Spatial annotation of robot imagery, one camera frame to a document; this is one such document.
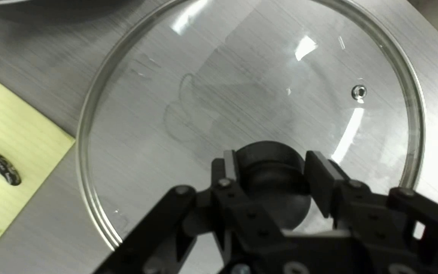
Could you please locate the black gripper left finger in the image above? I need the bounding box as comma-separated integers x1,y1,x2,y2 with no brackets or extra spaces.
93,149,301,274

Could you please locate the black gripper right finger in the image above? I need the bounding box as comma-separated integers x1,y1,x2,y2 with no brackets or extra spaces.
304,150,438,274

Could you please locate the glass pot lid black knob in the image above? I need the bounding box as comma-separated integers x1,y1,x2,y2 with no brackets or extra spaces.
78,0,426,246

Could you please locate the yellow printed dish towel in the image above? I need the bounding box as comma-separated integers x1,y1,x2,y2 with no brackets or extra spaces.
0,82,75,237

